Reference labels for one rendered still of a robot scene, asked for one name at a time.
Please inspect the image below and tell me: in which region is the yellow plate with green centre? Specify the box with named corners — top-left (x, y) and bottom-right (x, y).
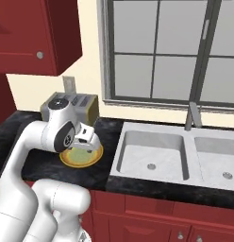
top-left (58, 142), bottom-right (105, 169)

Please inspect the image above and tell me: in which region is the grey wall socket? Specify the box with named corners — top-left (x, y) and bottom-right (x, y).
top-left (61, 75), bottom-right (77, 95)

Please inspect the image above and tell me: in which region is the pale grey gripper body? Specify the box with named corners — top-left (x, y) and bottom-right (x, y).
top-left (73, 133), bottom-right (101, 154)

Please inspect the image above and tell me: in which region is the red false drawer front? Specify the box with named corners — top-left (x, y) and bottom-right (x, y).
top-left (172, 201), bottom-right (234, 228)
top-left (124, 194), bottom-right (176, 218)

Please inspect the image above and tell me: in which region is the grey framed window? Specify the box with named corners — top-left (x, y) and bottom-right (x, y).
top-left (96, 0), bottom-right (234, 112)

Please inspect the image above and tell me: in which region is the grey sink tap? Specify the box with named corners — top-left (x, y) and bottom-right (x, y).
top-left (184, 101), bottom-right (204, 132)

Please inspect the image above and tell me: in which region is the red wall cupboard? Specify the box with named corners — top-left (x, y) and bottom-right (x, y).
top-left (0, 0), bottom-right (83, 77)

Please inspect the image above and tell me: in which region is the dark red tall cupboard side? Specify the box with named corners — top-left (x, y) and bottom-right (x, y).
top-left (0, 73), bottom-right (18, 128)

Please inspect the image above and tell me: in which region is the pale window handle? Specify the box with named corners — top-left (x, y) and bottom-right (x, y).
top-left (201, 19), bottom-right (210, 41)

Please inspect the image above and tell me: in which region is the grey double sink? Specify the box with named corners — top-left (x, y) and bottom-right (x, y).
top-left (109, 121), bottom-right (234, 192)

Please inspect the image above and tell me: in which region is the grey and olive toaster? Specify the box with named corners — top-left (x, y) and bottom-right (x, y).
top-left (40, 91), bottom-right (100, 128)

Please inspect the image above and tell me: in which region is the red base cupboard door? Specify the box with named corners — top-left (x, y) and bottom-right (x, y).
top-left (92, 211), bottom-right (192, 242)
top-left (188, 224), bottom-right (234, 242)

